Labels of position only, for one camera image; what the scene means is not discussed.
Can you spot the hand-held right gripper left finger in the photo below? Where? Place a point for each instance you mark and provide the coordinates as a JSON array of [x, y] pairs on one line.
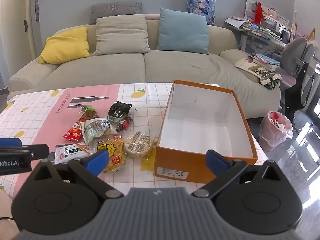
[[98, 158]]

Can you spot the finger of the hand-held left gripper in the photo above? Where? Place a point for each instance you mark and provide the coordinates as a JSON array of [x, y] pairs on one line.
[[10, 142], [37, 151]]

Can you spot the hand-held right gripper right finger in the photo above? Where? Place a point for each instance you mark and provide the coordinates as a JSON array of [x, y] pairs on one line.
[[215, 161]]

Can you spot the white snack packet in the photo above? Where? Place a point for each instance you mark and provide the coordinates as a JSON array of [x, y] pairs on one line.
[[67, 152]]

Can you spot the orange cardboard box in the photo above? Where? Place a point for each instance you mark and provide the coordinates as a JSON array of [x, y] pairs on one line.
[[180, 165]]

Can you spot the red snack packet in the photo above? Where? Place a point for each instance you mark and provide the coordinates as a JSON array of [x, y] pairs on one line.
[[73, 131]]

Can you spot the green snack packet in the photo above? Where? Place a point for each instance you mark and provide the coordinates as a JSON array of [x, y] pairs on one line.
[[88, 112]]

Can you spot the black snack packet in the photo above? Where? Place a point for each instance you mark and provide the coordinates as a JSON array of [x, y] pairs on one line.
[[118, 110]]

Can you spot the yellow snack packet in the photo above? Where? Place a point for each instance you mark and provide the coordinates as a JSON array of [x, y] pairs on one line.
[[116, 152]]

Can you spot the pale clear snack packet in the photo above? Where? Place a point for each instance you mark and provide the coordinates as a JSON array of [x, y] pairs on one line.
[[96, 127]]

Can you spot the pink white printed tablecloth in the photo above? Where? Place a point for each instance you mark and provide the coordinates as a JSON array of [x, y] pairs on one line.
[[45, 110]]

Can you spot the small cola bottle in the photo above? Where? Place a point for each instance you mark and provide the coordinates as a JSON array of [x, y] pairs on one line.
[[123, 125]]

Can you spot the clear biscuit packet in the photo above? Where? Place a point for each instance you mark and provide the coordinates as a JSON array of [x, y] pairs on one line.
[[138, 143]]

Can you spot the small yellow sachet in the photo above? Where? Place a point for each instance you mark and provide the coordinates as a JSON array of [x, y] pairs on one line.
[[147, 163]]

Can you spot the bin with pink bag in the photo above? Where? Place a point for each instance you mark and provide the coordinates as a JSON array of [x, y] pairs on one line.
[[273, 130]]

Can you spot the pile of books and magazines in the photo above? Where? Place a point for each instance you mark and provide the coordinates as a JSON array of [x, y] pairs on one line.
[[255, 70]]

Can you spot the beige sofa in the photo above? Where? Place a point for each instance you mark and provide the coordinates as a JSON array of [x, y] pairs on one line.
[[175, 67]]

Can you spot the black garment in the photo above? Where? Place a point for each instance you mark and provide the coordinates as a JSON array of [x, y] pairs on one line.
[[296, 95]]

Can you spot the yellow pillow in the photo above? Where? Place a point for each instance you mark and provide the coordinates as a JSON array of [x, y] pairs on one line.
[[65, 46]]

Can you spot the wooden door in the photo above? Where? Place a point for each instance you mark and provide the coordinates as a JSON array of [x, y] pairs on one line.
[[15, 30]]

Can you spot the stack of books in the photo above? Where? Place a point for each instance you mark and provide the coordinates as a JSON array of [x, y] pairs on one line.
[[266, 61]]

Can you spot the white desk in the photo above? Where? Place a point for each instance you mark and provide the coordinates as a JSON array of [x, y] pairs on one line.
[[252, 43]]

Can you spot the beige pillow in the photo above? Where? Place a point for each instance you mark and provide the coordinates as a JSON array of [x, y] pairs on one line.
[[120, 35]]

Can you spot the blue pillow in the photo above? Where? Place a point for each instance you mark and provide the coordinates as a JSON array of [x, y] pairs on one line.
[[182, 32]]

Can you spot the grey office chair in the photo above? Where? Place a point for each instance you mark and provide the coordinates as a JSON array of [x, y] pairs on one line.
[[293, 52]]

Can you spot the grey pillow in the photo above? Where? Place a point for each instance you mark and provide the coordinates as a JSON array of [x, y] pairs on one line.
[[112, 8]]

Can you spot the pink cushion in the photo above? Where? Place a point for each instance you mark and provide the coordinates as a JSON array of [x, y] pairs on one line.
[[152, 16]]

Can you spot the red figure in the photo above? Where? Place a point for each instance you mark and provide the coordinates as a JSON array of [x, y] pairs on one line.
[[258, 12]]

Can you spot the printed figure pillow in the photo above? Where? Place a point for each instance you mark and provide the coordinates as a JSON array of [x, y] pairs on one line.
[[200, 5]]

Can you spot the wall poster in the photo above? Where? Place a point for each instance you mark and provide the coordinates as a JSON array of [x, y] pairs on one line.
[[37, 6]]

